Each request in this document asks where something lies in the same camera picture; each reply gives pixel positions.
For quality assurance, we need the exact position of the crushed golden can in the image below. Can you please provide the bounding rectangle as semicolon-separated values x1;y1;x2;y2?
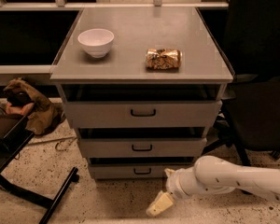
146;49;182;70

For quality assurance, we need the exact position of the grey top drawer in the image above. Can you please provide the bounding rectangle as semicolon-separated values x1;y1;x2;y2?
64;101;222;128

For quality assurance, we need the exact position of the grey drawer cabinet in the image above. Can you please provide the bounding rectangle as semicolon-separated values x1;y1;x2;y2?
51;7;232;166

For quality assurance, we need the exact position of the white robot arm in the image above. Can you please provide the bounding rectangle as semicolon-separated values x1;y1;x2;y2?
146;156;280;217

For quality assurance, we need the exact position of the metal hook on floor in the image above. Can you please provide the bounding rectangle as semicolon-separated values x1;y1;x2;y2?
55;138;76;152

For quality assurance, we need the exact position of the grey bottom drawer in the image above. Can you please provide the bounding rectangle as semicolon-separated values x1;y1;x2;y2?
88;163;190;180

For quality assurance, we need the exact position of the white ceramic bowl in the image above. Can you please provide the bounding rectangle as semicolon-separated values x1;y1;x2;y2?
77;29;115;58

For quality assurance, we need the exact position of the grey drawer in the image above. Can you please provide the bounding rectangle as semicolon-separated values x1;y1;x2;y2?
64;101;222;128
78;138;206;158
88;163;190;180

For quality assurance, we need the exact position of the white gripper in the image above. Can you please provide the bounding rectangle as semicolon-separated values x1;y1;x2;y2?
146;167;203;217

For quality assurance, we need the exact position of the grey side desk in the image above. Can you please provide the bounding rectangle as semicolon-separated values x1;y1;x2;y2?
0;7;81;84

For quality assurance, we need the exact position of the black table stand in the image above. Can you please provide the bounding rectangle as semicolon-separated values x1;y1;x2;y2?
0;115;79;224

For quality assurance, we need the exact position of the black office chair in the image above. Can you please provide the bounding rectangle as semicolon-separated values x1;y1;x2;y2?
203;0;280;166

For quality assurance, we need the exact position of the grey middle drawer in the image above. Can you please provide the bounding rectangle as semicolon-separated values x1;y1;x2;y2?
78;138;206;158

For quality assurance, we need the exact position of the brown crumpled cloth bag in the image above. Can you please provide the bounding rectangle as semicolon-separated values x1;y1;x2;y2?
4;78;62;135

